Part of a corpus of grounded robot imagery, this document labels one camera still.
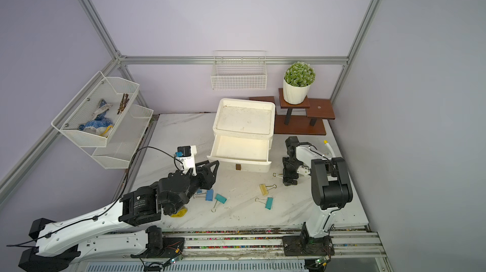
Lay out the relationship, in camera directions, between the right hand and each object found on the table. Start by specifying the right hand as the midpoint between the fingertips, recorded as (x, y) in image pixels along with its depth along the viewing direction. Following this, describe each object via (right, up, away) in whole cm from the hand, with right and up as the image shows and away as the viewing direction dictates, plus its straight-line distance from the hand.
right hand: (283, 173), depth 95 cm
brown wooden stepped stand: (+16, +29, +15) cm, 37 cm away
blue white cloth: (-75, +24, -23) cm, 82 cm away
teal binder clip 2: (-31, -10, -9) cm, 33 cm away
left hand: (-30, +10, -31) cm, 44 cm away
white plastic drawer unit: (-20, +22, -13) cm, 32 cm away
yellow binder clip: (-10, -6, -6) cm, 13 cm away
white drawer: (-21, +12, -11) cm, 27 cm away
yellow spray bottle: (+18, +17, -11) cm, 26 cm away
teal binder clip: (-9, -11, -9) cm, 17 cm away
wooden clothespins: (-73, +34, -13) cm, 82 cm away
